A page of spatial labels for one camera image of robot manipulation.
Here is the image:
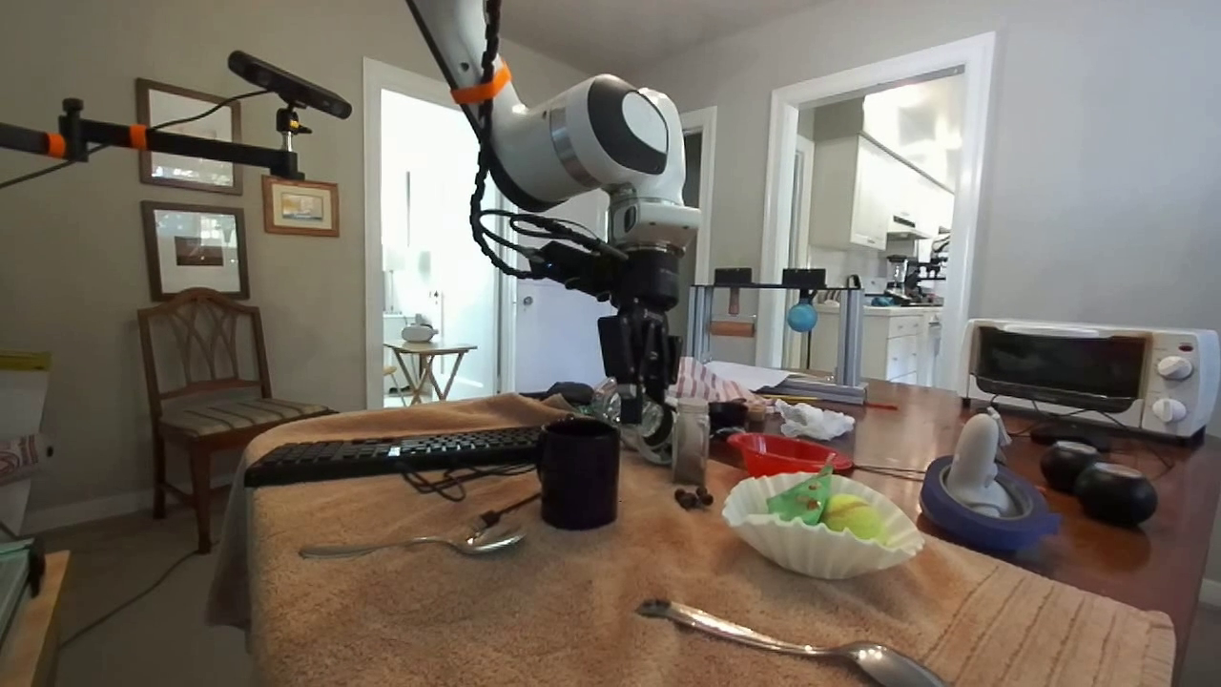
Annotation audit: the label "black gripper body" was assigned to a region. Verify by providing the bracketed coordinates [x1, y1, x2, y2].
[603, 247, 685, 319]

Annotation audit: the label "black mug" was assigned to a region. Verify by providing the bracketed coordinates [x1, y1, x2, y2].
[533, 415, 623, 533]

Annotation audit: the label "red striped cloth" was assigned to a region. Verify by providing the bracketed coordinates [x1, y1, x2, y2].
[670, 356, 778, 412]

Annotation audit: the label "glass shaker white lid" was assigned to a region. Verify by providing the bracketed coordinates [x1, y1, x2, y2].
[667, 394, 713, 490]

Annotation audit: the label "white paper sheet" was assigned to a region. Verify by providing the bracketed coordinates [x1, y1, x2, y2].
[703, 359, 793, 397]

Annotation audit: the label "red plastic bowl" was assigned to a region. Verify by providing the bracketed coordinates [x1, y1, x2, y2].
[709, 429, 857, 479]

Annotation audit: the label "crumpled white tissue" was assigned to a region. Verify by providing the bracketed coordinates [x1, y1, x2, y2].
[768, 397, 857, 448]

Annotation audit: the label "small round side table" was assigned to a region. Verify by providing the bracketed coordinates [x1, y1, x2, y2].
[381, 338, 478, 408]

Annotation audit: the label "small grey ornament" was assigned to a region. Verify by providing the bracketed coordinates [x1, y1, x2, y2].
[395, 313, 444, 350]

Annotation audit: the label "small silver spoon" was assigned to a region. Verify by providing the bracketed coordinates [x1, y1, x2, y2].
[299, 521, 530, 565]

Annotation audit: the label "white shell-shaped bowl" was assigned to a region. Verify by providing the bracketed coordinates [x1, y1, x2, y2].
[720, 471, 927, 584]

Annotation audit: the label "green yellow plastic pieces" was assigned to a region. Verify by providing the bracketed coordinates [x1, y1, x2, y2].
[762, 467, 891, 543]

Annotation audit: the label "black keyboard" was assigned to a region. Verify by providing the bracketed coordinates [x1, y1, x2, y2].
[239, 423, 548, 491]

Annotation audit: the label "white kitchen cabinet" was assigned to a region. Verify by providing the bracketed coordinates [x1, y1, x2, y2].
[848, 131, 959, 258]

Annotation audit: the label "tan terry towel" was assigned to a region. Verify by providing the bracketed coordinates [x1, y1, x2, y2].
[204, 394, 1179, 687]

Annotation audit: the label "white plastic figurine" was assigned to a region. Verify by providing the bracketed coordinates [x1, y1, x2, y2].
[947, 404, 1018, 520]

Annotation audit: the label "framed picture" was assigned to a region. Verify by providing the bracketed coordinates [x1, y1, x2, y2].
[132, 77, 243, 203]
[259, 170, 344, 245]
[137, 197, 252, 304]

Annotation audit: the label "large silver spoon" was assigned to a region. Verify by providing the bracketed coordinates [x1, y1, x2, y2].
[633, 594, 950, 687]

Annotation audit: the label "wooden chair striped seat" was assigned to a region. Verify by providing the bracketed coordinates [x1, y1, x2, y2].
[132, 286, 335, 556]

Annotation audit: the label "white toaster oven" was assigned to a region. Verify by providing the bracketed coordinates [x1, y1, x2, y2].
[962, 315, 1221, 448]

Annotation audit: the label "black boom stand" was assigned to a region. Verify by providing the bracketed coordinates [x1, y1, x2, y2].
[0, 95, 310, 182]

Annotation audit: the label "white printed cardboard box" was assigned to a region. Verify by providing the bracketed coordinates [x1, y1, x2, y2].
[0, 365, 58, 533]

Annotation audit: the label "wooden side bench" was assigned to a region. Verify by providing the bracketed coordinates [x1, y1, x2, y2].
[0, 544, 73, 687]

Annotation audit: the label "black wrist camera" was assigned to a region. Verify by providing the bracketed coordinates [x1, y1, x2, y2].
[525, 239, 625, 304]

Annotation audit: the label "aluminium frame stand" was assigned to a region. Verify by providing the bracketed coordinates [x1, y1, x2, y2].
[681, 262, 868, 394]

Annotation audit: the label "black USB cable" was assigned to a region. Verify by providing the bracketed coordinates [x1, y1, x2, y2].
[400, 462, 547, 533]

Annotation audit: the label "black stereo camera bar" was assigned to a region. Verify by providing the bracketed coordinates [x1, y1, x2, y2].
[225, 49, 356, 124]

